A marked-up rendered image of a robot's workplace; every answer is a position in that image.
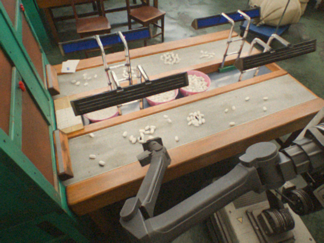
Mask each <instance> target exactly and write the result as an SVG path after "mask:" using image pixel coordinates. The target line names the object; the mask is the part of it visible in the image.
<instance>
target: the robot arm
mask: <svg viewBox="0 0 324 243"><path fill-rule="evenodd" d="M142 147H143V150H144V152H142V153H140V154H138V155H137V156H136V157H137V159H138V161H139V162H140V165H141V167H144V166H145V165H148V164H150V167H149V169H148V171H147V174H146V175H145V177H144V179H143V182H142V184H141V187H140V189H139V191H138V193H137V196H136V197H133V198H131V199H128V200H126V202H125V204H124V206H123V208H122V210H121V212H120V216H121V218H120V223H121V225H122V227H123V228H124V230H125V232H126V234H127V236H128V237H129V238H130V240H131V242H132V243H171V242H172V241H173V240H175V239H176V238H178V237H179V236H181V235H182V234H184V233H185V232H186V231H187V230H189V229H191V228H192V227H194V226H196V225H197V224H199V223H201V222H202V221H204V220H205V219H207V218H208V217H210V216H211V215H212V214H214V213H215V212H217V211H219V210H220V209H222V208H223V207H225V206H227V205H228V204H230V203H231V202H233V201H234V200H236V199H237V198H238V197H240V196H242V195H244V194H246V193H248V192H250V191H253V192H255V193H257V194H261V193H263V192H264V191H266V190H272V189H278V188H280V187H282V186H283V185H284V184H285V183H286V181H289V180H291V179H294V178H297V175H299V174H301V173H304V172H307V173H309V174H312V173H315V172H316V173H317V174H318V175H322V174H324V137H323V135H322V134H321V133H320V132H319V131H318V130H317V128H316V127H311V128H308V129H306V131H305V133H304V136H303V138H301V139H298V140H295V141H293V142H292V144H291V146H290V147H287V148H284V149H282V150H280V151H281V152H279V151H278V149H277V147H276V145H275V144H273V143H271V142H261V143H256V144H253V145H251V146H250V147H249V148H248V149H247V150H246V154H244V155H243V156H241V157H239V160H240V161H241V162H240V163H238V164H237V165H236V167H235V168H234V169H233V170H231V171H230V172H229V173H228V174H226V175H225V176H223V177H221V178H220V179H218V180H216V181H215V182H214V183H212V184H211V185H209V186H207V187H205V188H203V189H202V190H200V191H199V192H197V193H195V194H194V195H192V196H190V197H189V198H188V199H186V200H184V201H183V202H181V203H180V204H177V205H176V206H174V207H173V208H171V209H169V210H168V211H166V212H164V213H162V214H160V215H159V216H156V217H153V210H154V206H155V202H156V199H157V196H158V192H159V189H160V186H161V183H162V180H163V176H164V173H165V171H166V169H167V168H168V165H170V163H171V158H170V156H169V154H168V152H167V149H166V147H165V146H164V145H163V142H162V138H160V137H156V138H152V139H149V140H146V142H144V143H142Z"/></svg>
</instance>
